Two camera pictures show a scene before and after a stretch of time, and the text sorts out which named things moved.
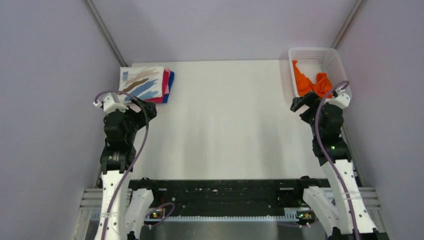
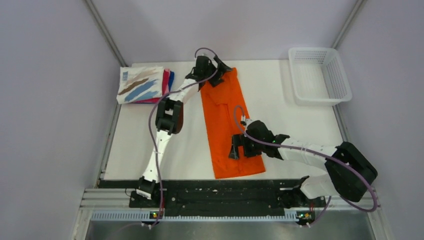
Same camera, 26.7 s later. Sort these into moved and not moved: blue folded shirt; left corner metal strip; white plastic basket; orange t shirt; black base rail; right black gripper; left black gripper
Moved: right black gripper; left black gripper; orange t shirt
Not moved: white plastic basket; blue folded shirt; black base rail; left corner metal strip
